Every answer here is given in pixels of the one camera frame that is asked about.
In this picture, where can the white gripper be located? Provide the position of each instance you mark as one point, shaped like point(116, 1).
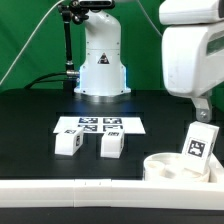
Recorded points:
point(193, 63)

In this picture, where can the white round stool seat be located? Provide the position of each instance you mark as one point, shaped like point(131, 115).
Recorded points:
point(169, 167)

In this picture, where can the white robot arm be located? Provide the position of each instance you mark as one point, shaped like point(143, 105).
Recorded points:
point(102, 74)

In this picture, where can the white marker sheet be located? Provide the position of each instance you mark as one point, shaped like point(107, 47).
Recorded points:
point(131, 125)

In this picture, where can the white L-shaped fence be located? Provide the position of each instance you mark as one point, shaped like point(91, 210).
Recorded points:
point(116, 193)

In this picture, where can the black camera stand pole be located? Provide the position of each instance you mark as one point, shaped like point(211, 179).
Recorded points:
point(76, 12)

